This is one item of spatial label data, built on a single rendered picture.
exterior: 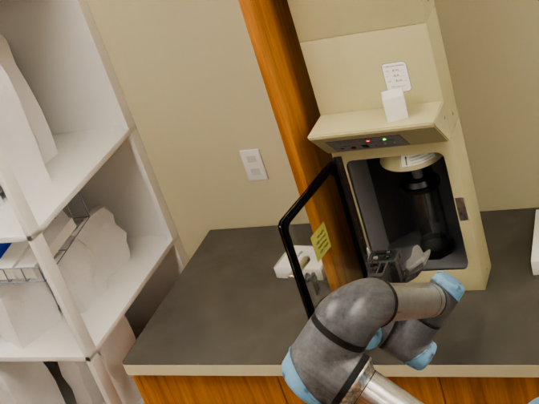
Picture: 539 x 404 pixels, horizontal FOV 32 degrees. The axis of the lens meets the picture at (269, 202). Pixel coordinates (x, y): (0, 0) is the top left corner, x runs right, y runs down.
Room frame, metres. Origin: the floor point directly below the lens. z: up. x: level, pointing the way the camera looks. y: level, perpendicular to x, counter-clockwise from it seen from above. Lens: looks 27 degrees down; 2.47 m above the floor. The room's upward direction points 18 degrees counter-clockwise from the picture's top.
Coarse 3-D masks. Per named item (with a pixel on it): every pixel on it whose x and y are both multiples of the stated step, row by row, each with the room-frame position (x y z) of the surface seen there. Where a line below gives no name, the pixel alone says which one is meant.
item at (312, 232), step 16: (304, 192) 2.09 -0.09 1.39; (320, 192) 2.13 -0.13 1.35; (336, 192) 2.19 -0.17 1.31; (304, 208) 2.06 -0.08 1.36; (320, 208) 2.12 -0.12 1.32; (336, 208) 2.17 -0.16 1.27; (304, 224) 2.05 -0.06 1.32; (320, 224) 2.10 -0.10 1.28; (336, 224) 2.15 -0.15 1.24; (304, 240) 2.03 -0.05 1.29; (320, 240) 2.08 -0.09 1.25; (336, 240) 2.14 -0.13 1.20; (352, 240) 2.19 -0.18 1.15; (288, 256) 1.98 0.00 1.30; (304, 256) 2.02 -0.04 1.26; (320, 256) 2.07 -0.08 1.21; (336, 256) 2.12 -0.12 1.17; (352, 256) 2.18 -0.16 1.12; (304, 272) 2.00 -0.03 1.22; (320, 272) 2.05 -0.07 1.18; (336, 272) 2.10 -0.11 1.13; (352, 272) 2.16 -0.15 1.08; (320, 288) 2.04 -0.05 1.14; (336, 288) 2.09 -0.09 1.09; (304, 304) 1.98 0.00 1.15
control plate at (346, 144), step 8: (384, 136) 2.07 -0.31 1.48; (392, 136) 2.06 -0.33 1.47; (400, 136) 2.06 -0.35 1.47; (328, 144) 2.15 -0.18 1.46; (336, 144) 2.14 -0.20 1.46; (344, 144) 2.14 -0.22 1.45; (352, 144) 2.13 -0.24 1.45; (360, 144) 2.13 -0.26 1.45; (368, 144) 2.12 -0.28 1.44; (384, 144) 2.11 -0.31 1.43; (392, 144) 2.11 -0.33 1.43; (400, 144) 2.11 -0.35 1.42; (408, 144) 2.10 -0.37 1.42
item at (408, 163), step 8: (432, 152) 2.17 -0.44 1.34; (384, 160) 2.22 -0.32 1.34; (392, 160) 2.19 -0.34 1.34; (400, 160) 2.17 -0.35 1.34; (408, 160) 2.16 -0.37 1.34; (416, 160) 2.16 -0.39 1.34; (424, 160) 2.16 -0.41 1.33; (432, 160) 2.16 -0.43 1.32; (392, 168) 2.19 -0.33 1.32; (400, 168) 2.17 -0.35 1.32; (408, 168) 2.16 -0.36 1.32; (416, 168) 2.15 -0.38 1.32
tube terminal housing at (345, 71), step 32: (384, 32) 2.13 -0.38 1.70; (416, 32) 2.10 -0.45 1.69; (320, 64) 2.22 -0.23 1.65; (352, 64) 2.18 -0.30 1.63; (416, 64) 2.10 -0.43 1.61; (320, 96) 2.23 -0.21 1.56; (352, 96) 2.19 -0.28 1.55; (416, 96) 2.11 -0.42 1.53; (448, 96) 2.13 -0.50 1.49; (448, 160) 2.09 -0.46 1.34; (352, 192) 2.22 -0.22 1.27; (480, 224) 2.16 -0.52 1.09; (480, 256) 2.11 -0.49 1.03; (480, 288) 2.09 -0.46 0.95
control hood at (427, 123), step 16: (352, 112) 2.18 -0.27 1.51; (368, 112) 2.15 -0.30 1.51; (384, 112) 2.12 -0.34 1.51; (416, 112) 2.06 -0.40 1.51; (432, 112) 2.04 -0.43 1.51; (320, 128) 2.15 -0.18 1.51; (336, 128) 2.12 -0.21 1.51; (352, 128) 2.09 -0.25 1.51; (368, 128) 2.06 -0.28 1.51; (384, 128) 2.04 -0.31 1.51; (400, 128) 2.02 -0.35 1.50; (416, 128) 2.01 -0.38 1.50; (432, 128) 2.00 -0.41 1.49; (448, 128) 2.08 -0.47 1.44; (320, 144) 2.16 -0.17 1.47
